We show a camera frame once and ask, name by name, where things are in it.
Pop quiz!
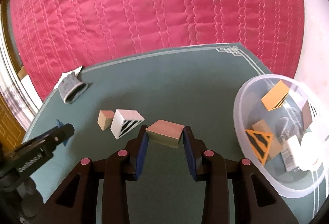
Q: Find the white paper under glove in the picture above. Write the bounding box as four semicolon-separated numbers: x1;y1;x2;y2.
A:
53;66;82;90

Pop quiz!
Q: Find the tan wooden wedge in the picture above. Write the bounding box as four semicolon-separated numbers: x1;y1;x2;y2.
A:
146;119;185;148

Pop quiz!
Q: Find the white charger block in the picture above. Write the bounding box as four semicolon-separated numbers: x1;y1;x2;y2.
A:
281;135;301;172

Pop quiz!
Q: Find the wooden door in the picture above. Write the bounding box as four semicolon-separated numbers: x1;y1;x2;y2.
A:
0;95;26;153

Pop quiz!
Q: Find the pink quilted bedspread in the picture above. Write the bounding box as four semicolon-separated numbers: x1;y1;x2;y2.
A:
9;0;304;99

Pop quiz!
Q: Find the white round plate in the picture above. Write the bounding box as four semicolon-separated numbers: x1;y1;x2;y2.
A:
299;131;325;172

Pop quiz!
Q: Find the blue wedge block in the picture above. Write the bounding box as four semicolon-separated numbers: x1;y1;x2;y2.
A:
56;118;71;147

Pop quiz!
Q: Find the orange black-striped wedge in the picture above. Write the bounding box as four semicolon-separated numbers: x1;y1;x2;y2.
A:
245;119;283;166

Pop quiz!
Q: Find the small tan cube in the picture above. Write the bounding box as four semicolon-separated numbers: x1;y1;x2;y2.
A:
98;110;114;130

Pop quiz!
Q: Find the white patterned curtain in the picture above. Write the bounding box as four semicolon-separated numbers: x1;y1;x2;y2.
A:
0;31;43;132

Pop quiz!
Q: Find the white zebra-striped wedge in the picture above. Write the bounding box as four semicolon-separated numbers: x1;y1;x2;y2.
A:
309;104;317;122

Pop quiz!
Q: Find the orange striped wedge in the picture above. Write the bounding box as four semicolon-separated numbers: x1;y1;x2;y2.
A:
261;80;289;111

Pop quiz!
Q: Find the clear plastic basin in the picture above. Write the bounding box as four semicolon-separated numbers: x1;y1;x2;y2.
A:
233;74;328;198

